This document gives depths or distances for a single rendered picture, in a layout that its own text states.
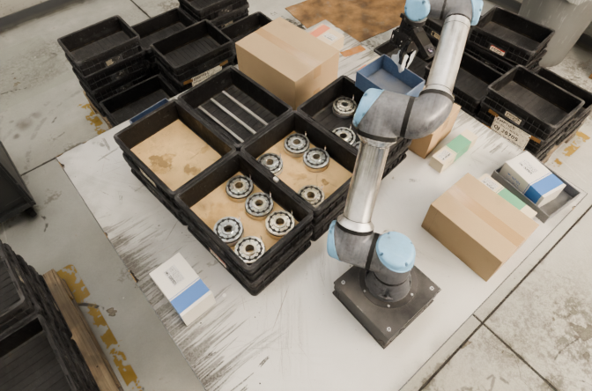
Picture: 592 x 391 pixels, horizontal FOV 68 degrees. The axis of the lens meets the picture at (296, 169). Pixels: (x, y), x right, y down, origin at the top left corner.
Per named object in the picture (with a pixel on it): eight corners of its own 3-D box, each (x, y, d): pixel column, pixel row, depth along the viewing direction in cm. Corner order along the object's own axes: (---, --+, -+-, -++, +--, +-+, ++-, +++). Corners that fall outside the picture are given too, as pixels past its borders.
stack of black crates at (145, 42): (187, 47, 328) (177, 6, 301) (209, 67, 314) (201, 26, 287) (138, 70, 312) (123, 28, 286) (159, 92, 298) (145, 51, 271)
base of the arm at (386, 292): (420, 288, 144) (425, 275, 136) (382, 311, 139) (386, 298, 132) (392, 252, 152) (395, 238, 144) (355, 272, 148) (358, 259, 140)
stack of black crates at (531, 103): (547, 156, 262) (587, 101, 227) (518, 182, 251) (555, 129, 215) (491, 119, 281) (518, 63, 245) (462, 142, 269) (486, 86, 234)
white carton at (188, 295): (216, 302, 152) (211, 292, 145) (187, 326, 147) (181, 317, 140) (184, 262, 161) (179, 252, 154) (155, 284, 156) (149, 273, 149)
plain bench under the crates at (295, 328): (520, 267, 234) (588, 193, 179) (288, 509, 173) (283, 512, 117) (320, 106, 310) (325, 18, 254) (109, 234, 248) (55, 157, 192)
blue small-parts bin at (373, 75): (421, 94, 162) (425, 80, 157) (394, 114, 157) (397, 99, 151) (381, 68, 172) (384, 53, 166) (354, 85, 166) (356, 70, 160)
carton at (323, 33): (343, 47, 238) (344, 35, 232) (329, 57, 233) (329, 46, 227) (321, 34, 245) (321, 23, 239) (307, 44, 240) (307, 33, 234)
